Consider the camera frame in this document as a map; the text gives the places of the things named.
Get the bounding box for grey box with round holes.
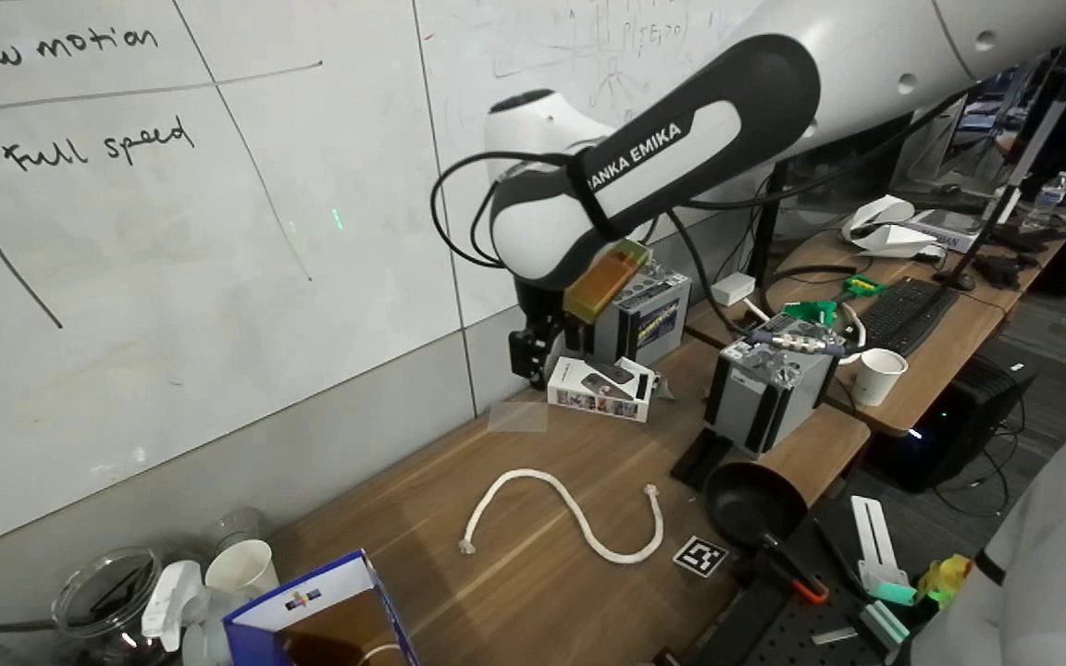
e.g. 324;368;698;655
705;322;847;459

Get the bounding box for white headset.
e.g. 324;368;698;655
840;193;949;262

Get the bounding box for white power adapter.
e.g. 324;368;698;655
706;272;763;316

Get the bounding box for black frying pan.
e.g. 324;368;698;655
701;459;835;612

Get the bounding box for black computer tower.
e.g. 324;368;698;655
869;363;1036;495

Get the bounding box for green yellow hand tools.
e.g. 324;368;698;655
861;550;978;650

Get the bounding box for black monitor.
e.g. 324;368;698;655
748;116;935;286

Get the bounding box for white product box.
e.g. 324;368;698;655
546;350;664;431

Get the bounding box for green plastic object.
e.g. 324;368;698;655
783;273;889;333

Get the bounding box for black keyboard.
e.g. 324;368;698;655
861;279;969;363

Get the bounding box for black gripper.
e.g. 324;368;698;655
509;279;574;389

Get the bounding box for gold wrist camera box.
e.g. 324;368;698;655
558;242;652;328

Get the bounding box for black white fiducial tag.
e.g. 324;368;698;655
671;533;735;580

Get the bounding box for white plastic bottle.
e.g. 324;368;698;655
1031;172;1066;232

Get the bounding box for glass jar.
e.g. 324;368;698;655
50;549;168;650

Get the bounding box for thick white rope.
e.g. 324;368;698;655
457;466;671;571

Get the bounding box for clear glass cup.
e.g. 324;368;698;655
202;505;274;555

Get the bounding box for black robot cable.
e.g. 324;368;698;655
431;148;795;344

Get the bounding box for black perforated board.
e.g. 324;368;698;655
677;492;1009;666

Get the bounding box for colourful blue cardboard box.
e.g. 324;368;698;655
223;549;421;666

